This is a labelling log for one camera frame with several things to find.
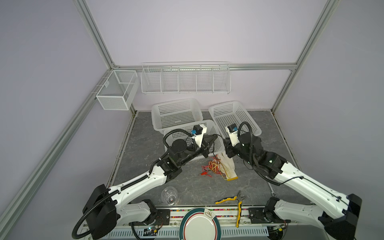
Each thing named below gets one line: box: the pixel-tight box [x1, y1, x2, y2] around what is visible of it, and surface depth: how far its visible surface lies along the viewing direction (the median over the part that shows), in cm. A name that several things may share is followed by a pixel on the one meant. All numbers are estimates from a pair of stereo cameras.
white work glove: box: [217, 152, 238, 181], surface depth 91 cm
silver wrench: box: [268, 181, 277, 197], surface depth 82 cm
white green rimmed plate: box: [178, 207, 222, 240], surface depth 73 cm
